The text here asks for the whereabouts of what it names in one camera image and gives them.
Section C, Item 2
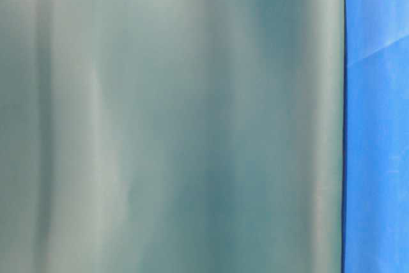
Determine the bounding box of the blue table cloth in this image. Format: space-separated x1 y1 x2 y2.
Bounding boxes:
344 0 408 272

